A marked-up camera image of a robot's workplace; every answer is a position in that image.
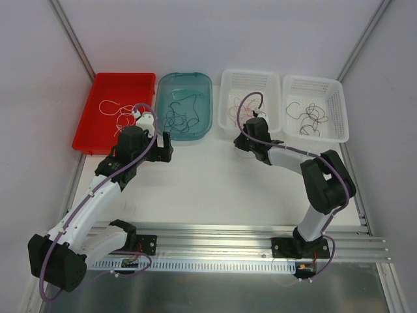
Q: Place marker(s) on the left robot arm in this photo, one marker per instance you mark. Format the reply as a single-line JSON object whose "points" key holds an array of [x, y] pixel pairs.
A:
{"points": [[62, 256]]}

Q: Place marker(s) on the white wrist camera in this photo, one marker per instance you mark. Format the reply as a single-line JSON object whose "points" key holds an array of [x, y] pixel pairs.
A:
{"points": [[260, 114], [145, 121]]}

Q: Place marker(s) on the aluminium mounting rail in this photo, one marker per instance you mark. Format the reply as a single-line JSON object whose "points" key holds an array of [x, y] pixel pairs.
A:
{"points": [[234, 242]]}

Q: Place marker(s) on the teal transparent plastic bin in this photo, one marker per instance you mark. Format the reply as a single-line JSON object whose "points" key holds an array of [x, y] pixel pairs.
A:
{"points": [[184, 105]]}

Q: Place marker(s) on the aluminium frame post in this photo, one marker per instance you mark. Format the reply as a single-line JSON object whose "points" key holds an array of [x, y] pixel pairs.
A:
{"points": [[374, 21], [72, 37]]}

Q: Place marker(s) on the white perforated basket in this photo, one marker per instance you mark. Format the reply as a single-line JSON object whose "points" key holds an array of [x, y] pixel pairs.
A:
{"points": [[241, 91], [314, 110]]}

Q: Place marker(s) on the right aluminium frame post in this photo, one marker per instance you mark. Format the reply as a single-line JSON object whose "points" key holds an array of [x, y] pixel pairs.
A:
{"points": [[374, 21]]}

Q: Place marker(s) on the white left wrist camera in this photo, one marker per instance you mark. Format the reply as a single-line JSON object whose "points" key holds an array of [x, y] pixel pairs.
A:
{"points": [[145, 121]]}

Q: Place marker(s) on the white perforated basket left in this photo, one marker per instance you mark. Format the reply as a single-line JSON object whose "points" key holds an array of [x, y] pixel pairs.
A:
{"points": [[241, 91]]}

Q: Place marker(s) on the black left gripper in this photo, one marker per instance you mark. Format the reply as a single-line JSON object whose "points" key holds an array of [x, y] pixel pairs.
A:
{"points": [[161, 153]]}

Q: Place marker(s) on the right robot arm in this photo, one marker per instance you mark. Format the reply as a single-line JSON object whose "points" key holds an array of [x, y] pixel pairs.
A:
{"points": [[328, 184]]}

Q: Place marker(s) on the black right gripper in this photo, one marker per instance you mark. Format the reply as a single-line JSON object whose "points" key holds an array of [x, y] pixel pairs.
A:
{"points": [[243, 143]]}

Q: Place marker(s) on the white perforated basket right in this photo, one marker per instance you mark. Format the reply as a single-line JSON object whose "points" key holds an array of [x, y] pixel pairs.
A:
{"points": [[314, 110]]}

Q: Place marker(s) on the white slotted cable duct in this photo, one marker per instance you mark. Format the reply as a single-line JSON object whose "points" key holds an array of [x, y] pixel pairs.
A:
{"points": [[196, 266]]}

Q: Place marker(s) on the left aluminium frame post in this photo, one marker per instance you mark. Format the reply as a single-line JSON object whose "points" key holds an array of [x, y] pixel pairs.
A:
{"points": [[72, 37]]}

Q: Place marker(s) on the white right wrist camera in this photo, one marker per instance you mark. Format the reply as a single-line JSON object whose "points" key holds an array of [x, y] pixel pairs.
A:
{"points": [[260, 114]]}

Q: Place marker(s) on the red plastic tray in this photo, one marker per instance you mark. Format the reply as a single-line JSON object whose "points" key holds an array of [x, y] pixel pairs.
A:
{"points": [[109, 108]]}

